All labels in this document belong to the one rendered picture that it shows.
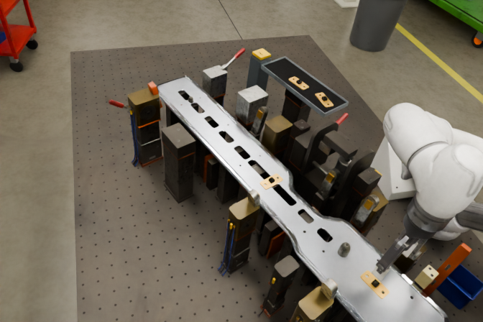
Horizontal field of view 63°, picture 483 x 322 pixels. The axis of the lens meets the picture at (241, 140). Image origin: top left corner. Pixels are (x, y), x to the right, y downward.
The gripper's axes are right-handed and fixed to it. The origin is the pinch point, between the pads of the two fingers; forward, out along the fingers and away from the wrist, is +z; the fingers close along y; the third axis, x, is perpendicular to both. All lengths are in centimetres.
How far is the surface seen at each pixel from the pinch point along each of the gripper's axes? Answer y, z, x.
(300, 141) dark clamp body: -17, 6, -51
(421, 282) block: -10.9, 11.6, 7.9
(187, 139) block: 15, 11, -78
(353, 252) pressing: -3.3, 13.9, -10.7
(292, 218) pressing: 4.1, 14.0, -30.8
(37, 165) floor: 54, 115, -198
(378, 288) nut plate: 0.1, 13.5, 1.3
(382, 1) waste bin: -272, 58, -182
